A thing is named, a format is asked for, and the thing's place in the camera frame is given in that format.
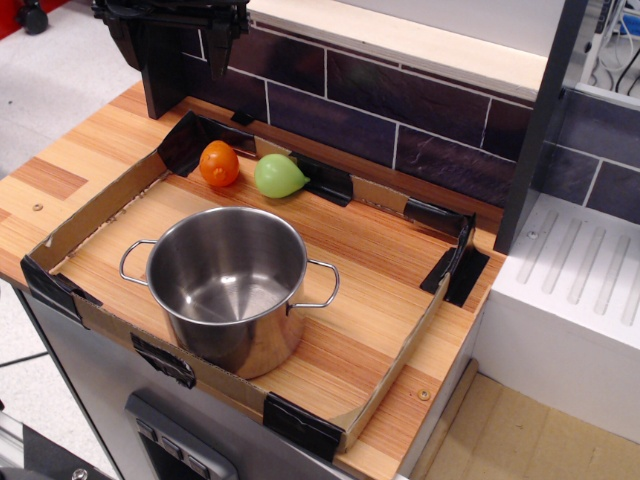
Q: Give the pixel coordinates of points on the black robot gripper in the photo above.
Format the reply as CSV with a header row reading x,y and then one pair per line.
x,y
222,22

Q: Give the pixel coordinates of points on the stainless steel pot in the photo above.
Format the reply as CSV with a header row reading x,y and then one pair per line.
x,y
231,282

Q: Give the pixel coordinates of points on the cardboard fence with black tape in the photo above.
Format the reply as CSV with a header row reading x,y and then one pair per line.
x,y
401,262

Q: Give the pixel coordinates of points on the orange toy fruit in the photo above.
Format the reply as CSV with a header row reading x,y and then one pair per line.
x,y
219,164

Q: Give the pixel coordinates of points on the black caster wheel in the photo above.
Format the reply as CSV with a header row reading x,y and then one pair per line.
x,y
32,18

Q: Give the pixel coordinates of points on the green toy pear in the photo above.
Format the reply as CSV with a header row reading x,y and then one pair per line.
x,y
277,176

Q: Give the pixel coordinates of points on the light wooden shelf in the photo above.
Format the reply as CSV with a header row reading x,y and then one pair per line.
x,y
457,57

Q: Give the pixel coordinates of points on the grey toy oven front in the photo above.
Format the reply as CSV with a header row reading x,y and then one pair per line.
x,y
150,425

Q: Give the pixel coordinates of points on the white toy sink drainboard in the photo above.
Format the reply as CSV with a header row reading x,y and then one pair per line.
x,y
562,317

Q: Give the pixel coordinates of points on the dark wooden post left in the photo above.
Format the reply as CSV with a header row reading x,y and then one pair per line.
x,y
174,67

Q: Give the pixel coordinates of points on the dark grey post right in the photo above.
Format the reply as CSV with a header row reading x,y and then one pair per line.
x,y
563,71

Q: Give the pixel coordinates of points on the white cables background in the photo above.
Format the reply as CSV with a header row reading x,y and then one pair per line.
x,y
612,63

